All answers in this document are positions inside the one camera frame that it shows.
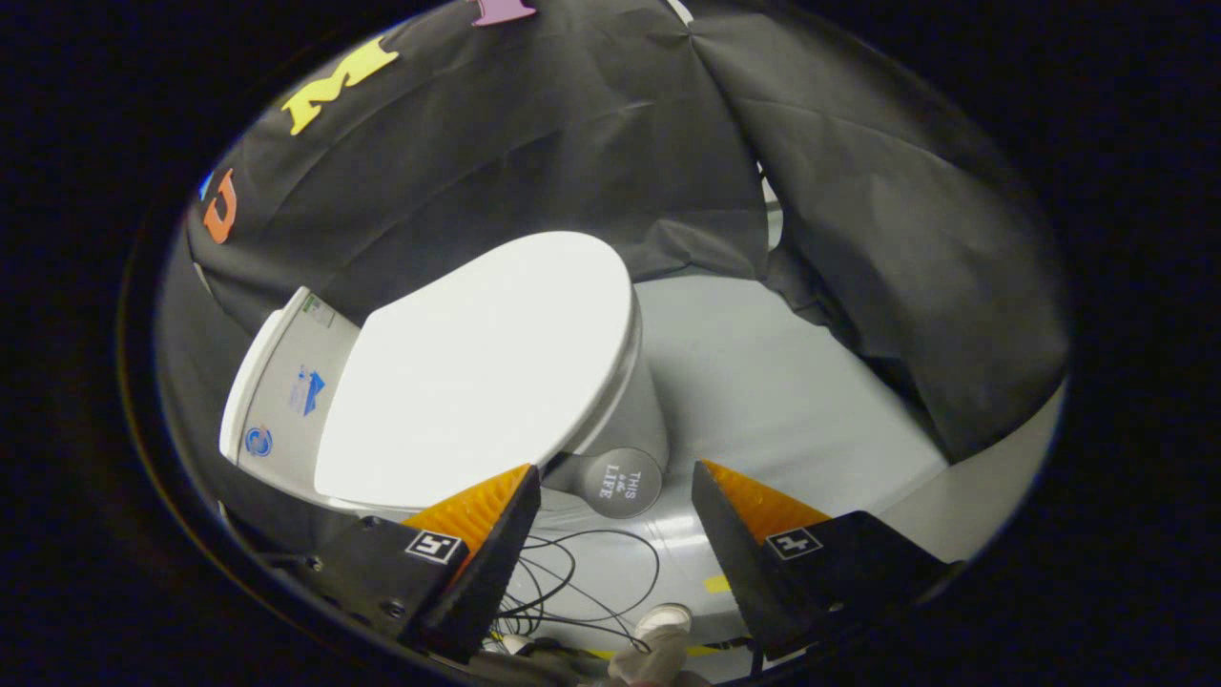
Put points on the black backdrop cloth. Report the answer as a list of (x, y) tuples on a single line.
[(572, 143)]

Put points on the small white round object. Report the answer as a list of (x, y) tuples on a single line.
[(663, 618)]

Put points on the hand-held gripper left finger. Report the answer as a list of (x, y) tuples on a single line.
[(486, 572)]

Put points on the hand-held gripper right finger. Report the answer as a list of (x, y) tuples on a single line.
[(739, 563)]

